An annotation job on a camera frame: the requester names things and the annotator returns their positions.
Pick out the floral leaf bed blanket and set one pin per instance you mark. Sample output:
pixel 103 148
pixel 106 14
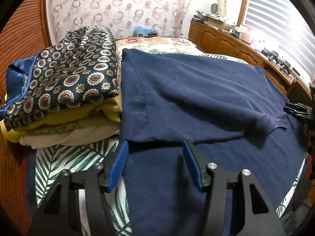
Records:
pixel 73 157

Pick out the wooden louvred wardrobe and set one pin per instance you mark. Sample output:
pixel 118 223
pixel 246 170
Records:
pixel 24 36

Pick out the beige folded garment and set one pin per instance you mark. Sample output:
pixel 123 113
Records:
pixel 73 137

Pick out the grey striped window blind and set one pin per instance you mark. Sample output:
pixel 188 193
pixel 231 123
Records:
pixel 270 12

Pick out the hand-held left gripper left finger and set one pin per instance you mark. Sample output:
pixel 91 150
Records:
pixel 118 167

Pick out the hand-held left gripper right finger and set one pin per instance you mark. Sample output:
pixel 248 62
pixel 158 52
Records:
pixel 193 167

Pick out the dark medallion patterned garment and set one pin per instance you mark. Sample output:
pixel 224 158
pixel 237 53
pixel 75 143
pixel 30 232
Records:
pixel 73 66

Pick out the navy blue t-shirt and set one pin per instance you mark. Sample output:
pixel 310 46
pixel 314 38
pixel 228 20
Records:
pixel 196 91

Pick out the blue object on box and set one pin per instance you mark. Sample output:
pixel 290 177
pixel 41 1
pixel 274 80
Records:
pixel 145 30

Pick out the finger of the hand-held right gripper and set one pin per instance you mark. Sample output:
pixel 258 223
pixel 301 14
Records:
pixel 299 116
pixel 301 107

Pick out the cardboard box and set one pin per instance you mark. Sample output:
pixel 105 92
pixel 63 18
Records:
pixel 219 22

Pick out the circle patterned curtain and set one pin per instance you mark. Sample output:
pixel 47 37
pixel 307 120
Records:
pixel 110 5

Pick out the wooden cabinet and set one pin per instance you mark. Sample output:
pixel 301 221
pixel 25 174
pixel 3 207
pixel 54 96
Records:
pixel 216 39

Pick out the black device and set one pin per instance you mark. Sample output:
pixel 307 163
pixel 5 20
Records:
pixel 285 66
pixel 269 54

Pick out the small desk fan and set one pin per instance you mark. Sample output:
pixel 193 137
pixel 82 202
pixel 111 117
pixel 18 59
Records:
pixel 214 8

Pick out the yellow folded garment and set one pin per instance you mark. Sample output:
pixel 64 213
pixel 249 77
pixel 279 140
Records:
pixel 73 118

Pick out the pink bottle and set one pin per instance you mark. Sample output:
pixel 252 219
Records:
pixel 246 35

